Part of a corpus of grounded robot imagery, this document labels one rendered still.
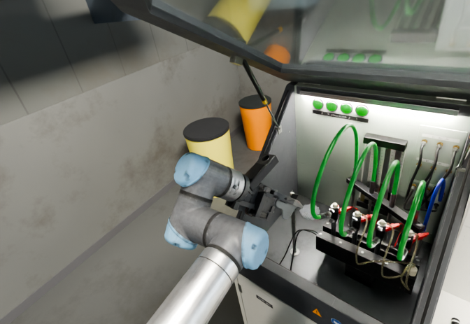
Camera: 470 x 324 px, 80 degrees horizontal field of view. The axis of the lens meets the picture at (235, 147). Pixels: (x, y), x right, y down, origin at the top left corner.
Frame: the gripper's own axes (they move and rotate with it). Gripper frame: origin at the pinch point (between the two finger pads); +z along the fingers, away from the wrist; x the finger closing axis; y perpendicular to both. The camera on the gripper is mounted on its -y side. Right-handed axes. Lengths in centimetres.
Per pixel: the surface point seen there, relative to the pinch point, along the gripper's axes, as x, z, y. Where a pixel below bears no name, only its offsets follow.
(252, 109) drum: -202, 121, -80
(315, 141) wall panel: -31, 38, -29
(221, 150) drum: -164, 78, -19
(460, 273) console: 30, 46, 2
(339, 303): 6.4, 31.9, 24.8
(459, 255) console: 29, 43, -3
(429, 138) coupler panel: 12, 42, -37
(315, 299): -0.1, 28.9, 27.4
